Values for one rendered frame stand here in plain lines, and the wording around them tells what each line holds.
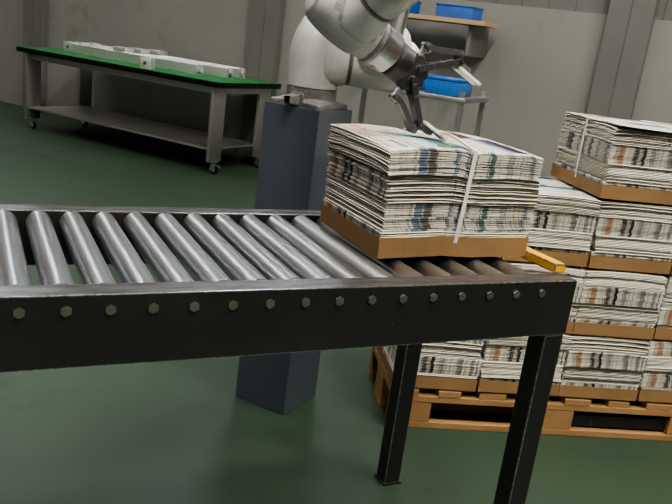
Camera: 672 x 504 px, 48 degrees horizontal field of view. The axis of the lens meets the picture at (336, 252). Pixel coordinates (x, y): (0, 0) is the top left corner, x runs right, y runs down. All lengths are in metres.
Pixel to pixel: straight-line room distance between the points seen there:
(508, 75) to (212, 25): 2.91
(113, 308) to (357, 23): 0.69
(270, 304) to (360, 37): 0.55
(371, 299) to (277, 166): 1.08
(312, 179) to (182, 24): 5.54
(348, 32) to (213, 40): 6.02
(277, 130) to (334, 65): 0.26
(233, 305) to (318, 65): 1.20
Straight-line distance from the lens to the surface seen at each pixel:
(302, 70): 2.33
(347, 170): 1.64
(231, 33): 7.36
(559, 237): 2.51
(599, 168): 2.57
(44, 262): 1.36
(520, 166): 1.65
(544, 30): 6.02
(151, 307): 1.22
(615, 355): 2.75
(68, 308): 1.20
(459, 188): 1.57
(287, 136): 2.34
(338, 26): 1.50
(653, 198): 2.62
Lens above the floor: 1.22
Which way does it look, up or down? 16 degrees down
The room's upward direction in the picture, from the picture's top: 8 degrees clockwise
